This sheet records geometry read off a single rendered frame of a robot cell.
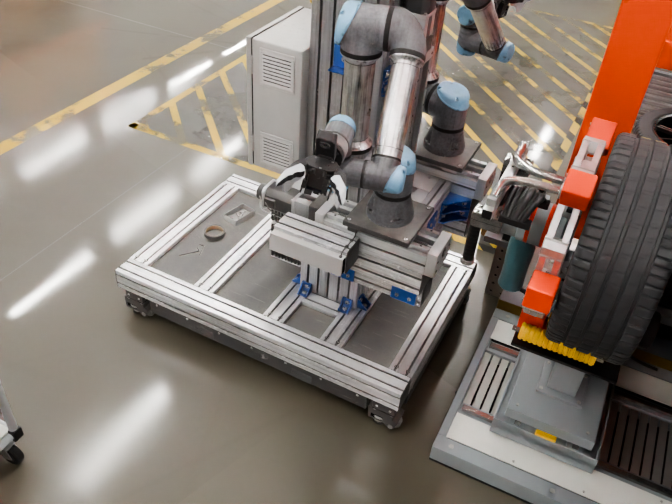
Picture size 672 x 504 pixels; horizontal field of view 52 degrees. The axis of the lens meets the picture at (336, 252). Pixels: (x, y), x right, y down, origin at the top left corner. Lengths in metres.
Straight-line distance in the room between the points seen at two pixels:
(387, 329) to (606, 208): 1.08
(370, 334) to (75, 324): 1.23
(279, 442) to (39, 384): 0.94
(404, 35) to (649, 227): 0.79
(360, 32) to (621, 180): 0.78
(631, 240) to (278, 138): 1.16
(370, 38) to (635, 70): 0.97
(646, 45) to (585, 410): 1.22
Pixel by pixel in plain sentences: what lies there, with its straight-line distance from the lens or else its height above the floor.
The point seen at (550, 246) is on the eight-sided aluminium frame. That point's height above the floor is 0.97.
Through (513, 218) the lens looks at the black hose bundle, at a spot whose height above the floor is 0.98.
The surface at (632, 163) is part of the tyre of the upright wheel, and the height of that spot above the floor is 1.17.
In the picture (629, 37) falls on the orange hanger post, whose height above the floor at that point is 1.31.
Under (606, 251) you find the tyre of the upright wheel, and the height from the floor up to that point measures 1.02.
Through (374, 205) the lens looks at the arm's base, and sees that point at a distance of 2.11.
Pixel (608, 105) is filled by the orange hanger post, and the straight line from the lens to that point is 2.51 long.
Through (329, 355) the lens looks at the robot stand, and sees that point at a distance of 2.50.
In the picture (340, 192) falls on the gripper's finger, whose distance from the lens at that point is 1.51.
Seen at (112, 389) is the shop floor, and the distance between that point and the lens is 2.76.
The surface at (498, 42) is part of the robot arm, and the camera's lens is 2.57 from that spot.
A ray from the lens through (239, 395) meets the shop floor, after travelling 2.67.
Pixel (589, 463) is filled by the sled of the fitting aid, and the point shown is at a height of 0.14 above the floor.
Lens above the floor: 2.08
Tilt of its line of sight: 39 degrees down
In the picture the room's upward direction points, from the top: 5 degrees clockwise
